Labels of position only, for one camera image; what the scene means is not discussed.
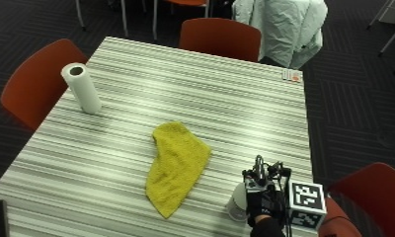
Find white bottle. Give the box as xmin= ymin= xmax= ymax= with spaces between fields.
xmin=225 ymin=182 xmax=252 ymax=222

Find white marker cube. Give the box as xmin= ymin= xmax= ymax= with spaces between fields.
xmin=287 ymin=181 xmax=329 ymax=231

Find yellow cloth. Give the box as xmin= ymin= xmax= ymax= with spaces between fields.
xmin=145 ymin=120 xmax=213 ymax=219

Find red chair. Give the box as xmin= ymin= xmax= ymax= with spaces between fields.
xmin=0 ymin=38 xmax=89 ymax=131
xmin=177 ymin=17 xmax=263 ymax=63
xmin=317 ymin=161 xmax=395 ymax=237

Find small white orange card pack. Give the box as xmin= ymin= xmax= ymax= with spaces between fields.
xmin=280 ymin=68 xmax=304 ymax=83

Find white jacket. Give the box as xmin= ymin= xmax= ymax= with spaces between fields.
xmin=231 ymin=0 xmax=329 ymax=70

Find white paper towel roll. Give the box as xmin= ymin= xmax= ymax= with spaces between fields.
xmin=59 ymin=62 xmax=103 ymax=116

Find white metal table legs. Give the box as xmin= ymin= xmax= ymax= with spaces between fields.
xmin=365 ymin=0 xmax=395 ymax=74

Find orange chair with white legs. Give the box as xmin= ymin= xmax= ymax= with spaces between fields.
xmin=151 ymin=0 xmax=211 ymax=41

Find white metal chair legs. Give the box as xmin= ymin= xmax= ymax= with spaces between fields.
xmin=73 ymin=0 xmax=131 ymax=38

